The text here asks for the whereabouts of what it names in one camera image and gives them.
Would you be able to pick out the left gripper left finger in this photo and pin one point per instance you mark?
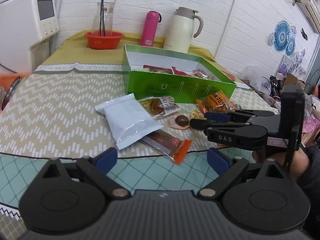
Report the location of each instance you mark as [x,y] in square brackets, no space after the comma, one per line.
[94,171]

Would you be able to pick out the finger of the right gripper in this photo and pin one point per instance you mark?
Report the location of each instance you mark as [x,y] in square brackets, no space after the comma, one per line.
[201,124]
[237,115]

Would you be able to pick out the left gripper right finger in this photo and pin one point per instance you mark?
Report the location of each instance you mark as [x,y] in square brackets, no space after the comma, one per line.
[230,173]

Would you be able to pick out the yellow jelly cup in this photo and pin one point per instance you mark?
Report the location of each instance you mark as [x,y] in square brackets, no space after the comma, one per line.
[197,115]

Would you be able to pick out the orange peanut snack bag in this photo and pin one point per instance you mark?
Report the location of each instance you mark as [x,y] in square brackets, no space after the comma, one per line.
[217,102]

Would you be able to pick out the white snack bag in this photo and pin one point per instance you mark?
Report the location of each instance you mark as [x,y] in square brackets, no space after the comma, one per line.
[128,120]

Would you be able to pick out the red nut mix packet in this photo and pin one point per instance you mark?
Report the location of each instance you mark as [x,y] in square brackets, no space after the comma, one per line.
[177,71]

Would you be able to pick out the right human hand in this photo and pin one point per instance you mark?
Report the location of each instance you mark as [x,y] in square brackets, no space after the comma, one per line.
[304,164]

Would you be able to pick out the chocolate ball candy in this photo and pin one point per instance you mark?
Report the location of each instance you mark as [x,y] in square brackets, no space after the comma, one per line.
[180,122]

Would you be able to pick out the brown orange snack bar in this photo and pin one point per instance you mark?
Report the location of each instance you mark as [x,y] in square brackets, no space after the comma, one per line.
[173,147]

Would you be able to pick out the small brown snack packet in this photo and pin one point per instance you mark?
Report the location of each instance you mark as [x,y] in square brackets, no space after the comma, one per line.
[160,106]

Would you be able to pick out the brown wrapped snack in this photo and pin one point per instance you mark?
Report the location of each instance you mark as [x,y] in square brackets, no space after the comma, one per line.
[202,74]

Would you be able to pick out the chevron patterned table mat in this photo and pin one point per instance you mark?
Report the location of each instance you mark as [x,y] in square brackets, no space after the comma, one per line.
[52,112]

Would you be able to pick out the dark red snack packet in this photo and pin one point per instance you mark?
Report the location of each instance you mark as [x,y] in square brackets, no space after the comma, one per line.
[158,69]

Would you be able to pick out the green cardboard box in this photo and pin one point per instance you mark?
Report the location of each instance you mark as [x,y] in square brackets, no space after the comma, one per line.
[184,89]

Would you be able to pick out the white thermos jug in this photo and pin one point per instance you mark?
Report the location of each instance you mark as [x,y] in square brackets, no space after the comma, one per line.
[185,26]

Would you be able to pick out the pink thermos bottle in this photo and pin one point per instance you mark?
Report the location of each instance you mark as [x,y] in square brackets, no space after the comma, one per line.
[152,19]

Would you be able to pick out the yellow tablecloth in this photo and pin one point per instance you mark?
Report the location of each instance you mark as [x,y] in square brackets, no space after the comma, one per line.
[75,49]

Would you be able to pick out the red plastic basket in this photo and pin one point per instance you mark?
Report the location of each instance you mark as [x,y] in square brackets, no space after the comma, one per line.
[97,42]

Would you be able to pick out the glass carafe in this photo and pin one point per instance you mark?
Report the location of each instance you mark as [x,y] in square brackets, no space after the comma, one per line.
[108,18]

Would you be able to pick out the black straw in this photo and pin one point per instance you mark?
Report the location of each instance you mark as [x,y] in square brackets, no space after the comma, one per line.
[102,25]

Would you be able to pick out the white water dispenser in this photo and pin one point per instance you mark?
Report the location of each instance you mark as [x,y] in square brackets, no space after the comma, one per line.
[26,28]

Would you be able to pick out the blue decorative wall plates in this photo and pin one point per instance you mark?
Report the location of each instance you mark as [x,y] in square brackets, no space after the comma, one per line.
[283,40]

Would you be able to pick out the wall air conditioner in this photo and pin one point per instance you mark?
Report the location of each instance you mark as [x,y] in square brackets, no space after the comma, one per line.
[308,2]

